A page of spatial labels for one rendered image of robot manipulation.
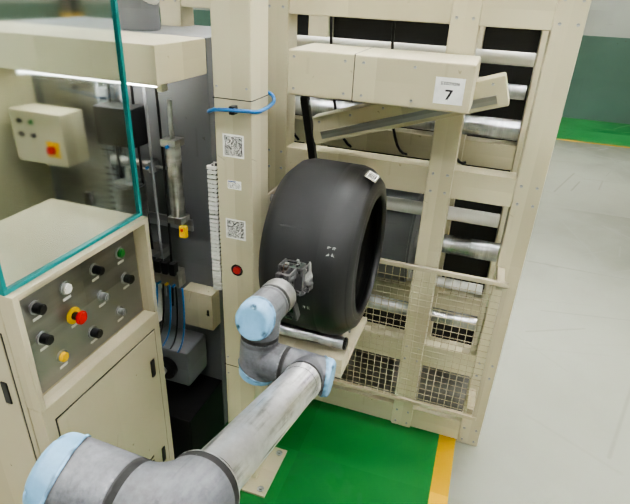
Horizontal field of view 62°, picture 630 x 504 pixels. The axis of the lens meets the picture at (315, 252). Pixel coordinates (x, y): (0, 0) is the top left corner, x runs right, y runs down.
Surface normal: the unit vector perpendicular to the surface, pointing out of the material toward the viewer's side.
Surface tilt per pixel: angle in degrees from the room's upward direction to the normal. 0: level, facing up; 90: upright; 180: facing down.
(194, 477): 24
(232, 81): 90
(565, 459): 0
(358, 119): 90
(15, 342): 90
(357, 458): 0
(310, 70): 90
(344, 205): 39
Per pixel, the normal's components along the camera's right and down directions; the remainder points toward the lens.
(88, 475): -0.06, -0.68
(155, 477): 0.21, -0.88
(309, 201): -0.17, -0.43
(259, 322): -0.31, 0.22
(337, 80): -0.33, 0.42
